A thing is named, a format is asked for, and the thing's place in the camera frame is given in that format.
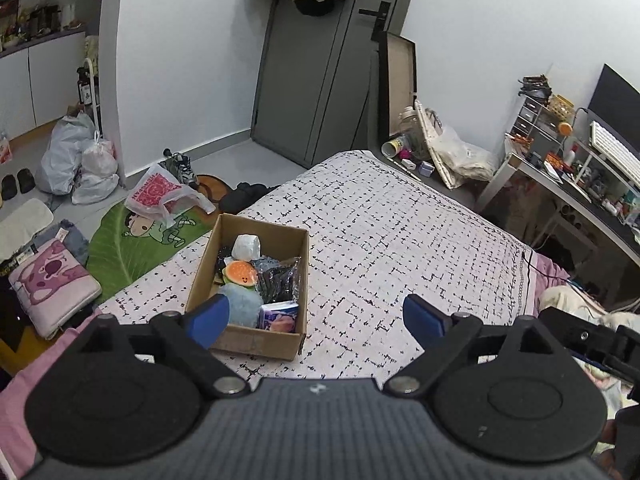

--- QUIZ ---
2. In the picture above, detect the white keyboard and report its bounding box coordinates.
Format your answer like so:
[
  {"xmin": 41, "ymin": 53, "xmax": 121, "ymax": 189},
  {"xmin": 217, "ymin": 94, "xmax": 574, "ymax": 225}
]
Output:
[{"xmin": 589, "ymin": 120, "xmax": 640, "ymax": 188}]

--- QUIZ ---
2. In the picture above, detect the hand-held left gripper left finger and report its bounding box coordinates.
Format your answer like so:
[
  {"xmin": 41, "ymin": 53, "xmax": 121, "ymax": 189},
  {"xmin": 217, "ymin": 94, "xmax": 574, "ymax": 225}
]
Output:
[{"xmin": 75, "ymin": 294, "xmax": 251, "ymax": 399}]

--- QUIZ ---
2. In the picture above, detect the yellow woven basket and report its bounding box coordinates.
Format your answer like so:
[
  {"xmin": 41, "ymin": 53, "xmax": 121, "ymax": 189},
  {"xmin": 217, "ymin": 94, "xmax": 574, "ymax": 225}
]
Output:
[{"xmin": 547, "ymin": 94, "xmax": 575, "ymax": 121}]

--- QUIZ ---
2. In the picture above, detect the clear plastic bottle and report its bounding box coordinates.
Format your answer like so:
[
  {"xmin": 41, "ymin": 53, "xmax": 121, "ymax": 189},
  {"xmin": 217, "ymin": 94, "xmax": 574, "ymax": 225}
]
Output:
[{"xmin": 398, "ymin": 106, "xmax": 426, "ymax": 158}]

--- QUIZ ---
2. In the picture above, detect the cream fluffy blanket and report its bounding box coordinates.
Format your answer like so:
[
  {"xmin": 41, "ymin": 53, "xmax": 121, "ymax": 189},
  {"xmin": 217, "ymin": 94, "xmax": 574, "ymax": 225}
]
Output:
[{"xmin": 537, "ymin": 285, "xmax": 640, "ymax": 401}]

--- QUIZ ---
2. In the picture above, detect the pink bed sheet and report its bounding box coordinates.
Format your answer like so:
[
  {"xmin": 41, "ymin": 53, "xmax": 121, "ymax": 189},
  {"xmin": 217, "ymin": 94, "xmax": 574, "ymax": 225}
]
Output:
[{"xmin": 0, "ymin": 247, "xmax": 571, "ymax": 478}]

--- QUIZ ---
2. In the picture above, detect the white woven tray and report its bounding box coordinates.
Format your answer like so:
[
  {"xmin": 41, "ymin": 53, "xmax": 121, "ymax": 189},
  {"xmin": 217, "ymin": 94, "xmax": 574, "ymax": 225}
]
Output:
[{"xmin": 414, "ymin": 100, "xmax": 457, "ymax": 188}]

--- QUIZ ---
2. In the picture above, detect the red white plastic bag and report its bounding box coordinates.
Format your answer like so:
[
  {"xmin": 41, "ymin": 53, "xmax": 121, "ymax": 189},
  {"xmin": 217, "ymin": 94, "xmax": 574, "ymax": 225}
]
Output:
[{"xmin": 124, "ymin": 164, "xmax": 216, "ymax": 228}]

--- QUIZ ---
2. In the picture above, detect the burger plush toy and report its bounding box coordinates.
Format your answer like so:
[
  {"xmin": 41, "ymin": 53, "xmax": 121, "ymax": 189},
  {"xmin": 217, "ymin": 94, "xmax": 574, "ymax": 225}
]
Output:
[{"xmin": 221, "ymin": 259, "xmax": 258, "ymax": 288}]

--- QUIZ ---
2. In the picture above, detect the black cloth heap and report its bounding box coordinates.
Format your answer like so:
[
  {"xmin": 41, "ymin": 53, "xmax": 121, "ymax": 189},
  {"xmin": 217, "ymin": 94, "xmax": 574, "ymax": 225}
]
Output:
[{"xmin": 220, "ymin": 181, "xmax": 281, "ymax": 216}]

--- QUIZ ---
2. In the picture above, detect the row of shelf trinkets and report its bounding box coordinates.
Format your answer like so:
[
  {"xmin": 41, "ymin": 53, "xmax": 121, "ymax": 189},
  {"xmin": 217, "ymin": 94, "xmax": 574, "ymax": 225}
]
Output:
[{"xmin": 0, "ymin": 2, "xmax": 86, "ymax": 51}]

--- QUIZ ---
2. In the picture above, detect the blue fluffy plush toy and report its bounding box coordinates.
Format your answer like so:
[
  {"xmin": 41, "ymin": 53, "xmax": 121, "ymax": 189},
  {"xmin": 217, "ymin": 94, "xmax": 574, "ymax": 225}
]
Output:
[{"xmin": 216, "ymin": 282, "xmax": 263, "ymax": 328}]

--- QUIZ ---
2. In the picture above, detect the pair of sneakers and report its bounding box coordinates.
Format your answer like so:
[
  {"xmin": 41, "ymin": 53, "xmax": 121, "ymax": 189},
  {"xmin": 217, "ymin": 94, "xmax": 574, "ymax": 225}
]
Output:
[{"xmin": 162, "ymin": 149, "xmax": 200, "ymax": 188}]

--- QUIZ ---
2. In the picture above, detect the grey door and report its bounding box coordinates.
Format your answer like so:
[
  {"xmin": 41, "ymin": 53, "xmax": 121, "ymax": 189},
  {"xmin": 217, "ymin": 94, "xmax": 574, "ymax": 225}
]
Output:
[{"xmin": 250, "ymin": 0, "xmax": 423, "ymax": 168}]

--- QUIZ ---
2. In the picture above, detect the pink printed cushion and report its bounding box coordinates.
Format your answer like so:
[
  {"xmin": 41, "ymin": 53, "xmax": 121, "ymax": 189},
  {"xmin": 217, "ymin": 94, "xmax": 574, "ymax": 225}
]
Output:
[{"xmin": 7, "ymin": 239, "xmax": 103, "ymax": 340}]

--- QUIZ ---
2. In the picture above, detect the black bagged soft bundle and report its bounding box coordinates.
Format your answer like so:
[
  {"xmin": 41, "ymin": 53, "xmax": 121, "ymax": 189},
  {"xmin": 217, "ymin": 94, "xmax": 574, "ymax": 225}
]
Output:
[{"xmin": 255, "ymin": 256, "xmax": 303, "ymax": 306}]

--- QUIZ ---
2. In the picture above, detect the white desk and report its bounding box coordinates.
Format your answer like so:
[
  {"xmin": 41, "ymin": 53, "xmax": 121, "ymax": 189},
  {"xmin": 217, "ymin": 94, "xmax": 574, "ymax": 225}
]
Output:
[{"xmin": 475, "ymin": 152, "xmax": 640, "ymax": 266}]

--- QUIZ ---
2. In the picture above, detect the brown black framed board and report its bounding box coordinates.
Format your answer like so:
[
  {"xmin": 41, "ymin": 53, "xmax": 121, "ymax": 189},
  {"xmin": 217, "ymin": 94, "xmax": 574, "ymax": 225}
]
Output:
[{"xmin": 377, "ymin": 31, "xmax": 417, "ymax": 153}]

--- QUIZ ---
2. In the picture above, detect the grey bedside cabinet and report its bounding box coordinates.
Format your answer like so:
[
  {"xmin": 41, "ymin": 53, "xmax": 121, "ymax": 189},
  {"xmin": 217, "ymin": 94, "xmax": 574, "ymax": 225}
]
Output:
[{"xmin": 370, "ymin": 150, "xmax": 493, "ymax": 206}]

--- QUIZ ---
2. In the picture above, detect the dark bottle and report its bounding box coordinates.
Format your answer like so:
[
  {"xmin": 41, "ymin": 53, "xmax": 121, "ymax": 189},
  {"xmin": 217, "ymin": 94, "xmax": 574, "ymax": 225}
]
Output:
[{"xmin": 76, "ymin": 66, "xmax": 96, "ymax": 108}]

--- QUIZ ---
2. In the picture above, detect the small drawer organizer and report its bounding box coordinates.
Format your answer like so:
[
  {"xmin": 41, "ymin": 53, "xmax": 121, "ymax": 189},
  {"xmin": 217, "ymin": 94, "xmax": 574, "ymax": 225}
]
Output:
[{"xmin": 512, "ymin": 95, "xmax": 561, "ymax": 143}]

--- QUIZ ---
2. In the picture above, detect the white black checked bed blanket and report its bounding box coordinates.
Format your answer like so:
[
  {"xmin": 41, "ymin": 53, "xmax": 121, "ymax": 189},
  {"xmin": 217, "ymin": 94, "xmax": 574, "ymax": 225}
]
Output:
[{"xmin": 97, "ymin": 150, "xmax": 541, "ymax": 381}]

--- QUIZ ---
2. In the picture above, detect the blue grey folded cloth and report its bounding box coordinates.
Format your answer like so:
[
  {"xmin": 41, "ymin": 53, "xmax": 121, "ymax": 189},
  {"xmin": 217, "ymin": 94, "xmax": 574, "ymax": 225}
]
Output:
[{"xmin": 37, "ymin": 219, "xmax": 91, "ymax": 266}]

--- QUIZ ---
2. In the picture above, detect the large grey garbage bag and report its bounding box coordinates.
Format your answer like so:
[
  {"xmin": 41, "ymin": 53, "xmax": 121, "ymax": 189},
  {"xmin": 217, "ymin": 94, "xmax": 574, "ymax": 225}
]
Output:
[{"xmin": 37, "ymin": 112, "xmax": 98, "ymax": 196}]

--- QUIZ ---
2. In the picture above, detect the black door handle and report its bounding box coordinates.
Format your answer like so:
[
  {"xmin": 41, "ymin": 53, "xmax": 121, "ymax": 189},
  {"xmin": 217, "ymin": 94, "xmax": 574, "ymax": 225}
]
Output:
[{"xmin": 358, "ymin": 2, "xmax": 391, "ymax": 41}]

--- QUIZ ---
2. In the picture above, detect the brown round mat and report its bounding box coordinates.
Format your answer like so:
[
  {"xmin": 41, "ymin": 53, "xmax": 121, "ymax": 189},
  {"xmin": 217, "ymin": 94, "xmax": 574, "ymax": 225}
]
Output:
[{"xmin": 196, "ymin": 174, "xmax": 233, "ymax": 206}]

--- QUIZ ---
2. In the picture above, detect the black cable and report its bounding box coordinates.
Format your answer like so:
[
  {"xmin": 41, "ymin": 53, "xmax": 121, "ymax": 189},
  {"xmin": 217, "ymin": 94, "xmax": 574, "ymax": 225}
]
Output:
[{"xmin": 520, "ymin": 250, "xmax": 571, "ymax": 311}]

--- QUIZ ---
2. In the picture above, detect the white soft roll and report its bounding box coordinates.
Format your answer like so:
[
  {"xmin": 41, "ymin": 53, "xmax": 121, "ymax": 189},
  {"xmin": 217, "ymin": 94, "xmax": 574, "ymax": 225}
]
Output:
[{"xmin": 232, "ymin": 234, "xmax": 263, "ymax": 262}]

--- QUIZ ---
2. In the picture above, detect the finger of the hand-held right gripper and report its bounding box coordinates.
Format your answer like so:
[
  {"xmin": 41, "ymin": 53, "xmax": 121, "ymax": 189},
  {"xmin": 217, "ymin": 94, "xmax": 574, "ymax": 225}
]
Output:
[{"xmin": 538, "ymin": 306, "xmax": 640, "ymax": 384}]

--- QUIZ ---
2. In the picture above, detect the green cartoon floor mat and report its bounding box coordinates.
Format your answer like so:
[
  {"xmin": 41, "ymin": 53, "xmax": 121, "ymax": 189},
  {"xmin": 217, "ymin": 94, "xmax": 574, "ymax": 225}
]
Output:
[{"xmin": 86, "ymin": 200, "xmax": 216, "ymax": 301}]

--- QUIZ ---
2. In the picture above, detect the small white garbage bag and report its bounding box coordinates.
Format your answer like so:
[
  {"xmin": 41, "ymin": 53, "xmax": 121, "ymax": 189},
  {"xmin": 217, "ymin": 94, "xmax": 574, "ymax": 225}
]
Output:
[{"xmin": 71, "ymin": 132, "xmax": 121, "ymax": 206}]

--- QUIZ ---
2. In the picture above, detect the blue planet print tissue pack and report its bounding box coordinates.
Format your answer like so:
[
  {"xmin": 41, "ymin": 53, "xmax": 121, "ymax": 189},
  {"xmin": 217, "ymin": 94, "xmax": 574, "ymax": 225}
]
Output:
[{"xmin": 258, "ymin": 301, "xmax": 300, "ymax": 333}]

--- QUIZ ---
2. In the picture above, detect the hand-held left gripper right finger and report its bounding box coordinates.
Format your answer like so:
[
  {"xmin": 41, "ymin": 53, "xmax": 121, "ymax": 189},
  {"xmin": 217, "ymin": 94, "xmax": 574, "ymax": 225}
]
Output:
[{"xmin": 383, "ymin": 293, "xmax": 567, "ymax": 399}]

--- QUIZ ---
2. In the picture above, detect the black monitor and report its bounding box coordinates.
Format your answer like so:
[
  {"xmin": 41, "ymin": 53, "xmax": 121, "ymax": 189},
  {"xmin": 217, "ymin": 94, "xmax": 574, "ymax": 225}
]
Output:
[{"xmin": 587, "ymin": 63, "xmax": 640, "ymax": 156}]

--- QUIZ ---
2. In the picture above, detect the cream floor cloth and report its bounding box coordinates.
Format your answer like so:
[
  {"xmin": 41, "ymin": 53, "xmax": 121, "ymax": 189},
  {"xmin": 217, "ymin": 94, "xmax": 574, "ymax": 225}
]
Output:
[{"xmin": 0, "ymin": 197, "xmax": 55, "ymax": 261}]

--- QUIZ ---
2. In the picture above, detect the white wall cabinet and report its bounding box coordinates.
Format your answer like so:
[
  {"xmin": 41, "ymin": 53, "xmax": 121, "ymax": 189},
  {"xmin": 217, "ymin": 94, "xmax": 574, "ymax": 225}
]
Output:
[{"xmin": 0, "ymin": 30, "xmax": 93, "ymax": 141}]

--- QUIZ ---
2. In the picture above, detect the cardboard box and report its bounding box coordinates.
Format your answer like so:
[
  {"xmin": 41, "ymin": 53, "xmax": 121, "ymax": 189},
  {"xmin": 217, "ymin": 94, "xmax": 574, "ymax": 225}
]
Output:
[{"xmin": 185, "ymin": 212, "xmax": 310, "ymax": 362}]

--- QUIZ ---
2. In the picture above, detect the clear plastic bag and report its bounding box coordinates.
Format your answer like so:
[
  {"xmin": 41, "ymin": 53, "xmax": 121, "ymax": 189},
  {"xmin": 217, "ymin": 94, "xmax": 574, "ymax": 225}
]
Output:
[{"xmin": 430, "ymin": 125, "xmax": 501, "ymax": 186}]

